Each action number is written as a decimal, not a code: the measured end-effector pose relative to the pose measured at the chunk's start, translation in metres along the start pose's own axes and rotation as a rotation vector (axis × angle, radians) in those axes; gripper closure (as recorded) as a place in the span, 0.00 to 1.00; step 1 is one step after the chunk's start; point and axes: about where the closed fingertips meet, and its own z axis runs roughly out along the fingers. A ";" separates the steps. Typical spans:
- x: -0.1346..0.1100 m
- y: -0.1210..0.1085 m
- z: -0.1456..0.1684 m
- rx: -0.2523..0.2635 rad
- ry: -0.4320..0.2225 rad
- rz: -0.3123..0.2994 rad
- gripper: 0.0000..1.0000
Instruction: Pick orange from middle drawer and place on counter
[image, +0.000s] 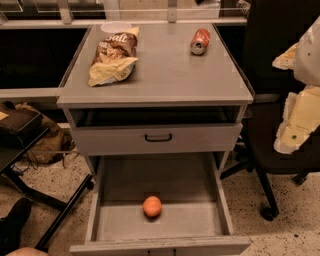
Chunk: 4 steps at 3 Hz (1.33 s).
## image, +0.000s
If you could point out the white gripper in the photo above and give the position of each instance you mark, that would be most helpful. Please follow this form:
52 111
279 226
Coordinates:
308 56

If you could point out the orange fruit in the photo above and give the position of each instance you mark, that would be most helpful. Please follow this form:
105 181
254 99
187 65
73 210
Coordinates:
152 206

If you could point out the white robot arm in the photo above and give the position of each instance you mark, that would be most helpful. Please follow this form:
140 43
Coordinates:
303 58

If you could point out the closed top drawer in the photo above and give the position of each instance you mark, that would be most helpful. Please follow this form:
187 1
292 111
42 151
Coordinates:
94 141

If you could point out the open middle drawer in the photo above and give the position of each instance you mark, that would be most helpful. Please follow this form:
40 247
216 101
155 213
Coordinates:
194 220

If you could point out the grey drawer cabinet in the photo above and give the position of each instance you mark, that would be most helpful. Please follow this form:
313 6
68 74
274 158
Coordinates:
168 86

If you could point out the person hand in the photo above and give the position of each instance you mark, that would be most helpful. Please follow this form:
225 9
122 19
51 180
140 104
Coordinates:
27 251

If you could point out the black office chair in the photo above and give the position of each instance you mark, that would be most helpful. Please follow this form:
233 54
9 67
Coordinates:
271 27

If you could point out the red soda can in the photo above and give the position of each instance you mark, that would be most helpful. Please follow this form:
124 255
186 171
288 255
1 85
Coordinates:
200 41

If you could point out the chips bag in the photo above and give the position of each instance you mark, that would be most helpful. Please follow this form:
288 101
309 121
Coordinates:
115 58

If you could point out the white plastic lid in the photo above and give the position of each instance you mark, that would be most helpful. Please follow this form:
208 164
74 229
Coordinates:
115 26

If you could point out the brown backpack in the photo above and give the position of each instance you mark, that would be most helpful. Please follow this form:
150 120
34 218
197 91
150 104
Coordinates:
51 147

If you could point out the black side table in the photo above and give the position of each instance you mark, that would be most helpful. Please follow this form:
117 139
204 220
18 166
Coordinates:
20 131

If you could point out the black shoe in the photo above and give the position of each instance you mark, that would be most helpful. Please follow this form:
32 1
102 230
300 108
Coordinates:
11 226

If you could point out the black drawer handle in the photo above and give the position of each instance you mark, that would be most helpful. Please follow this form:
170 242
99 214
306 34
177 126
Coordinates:
158 138

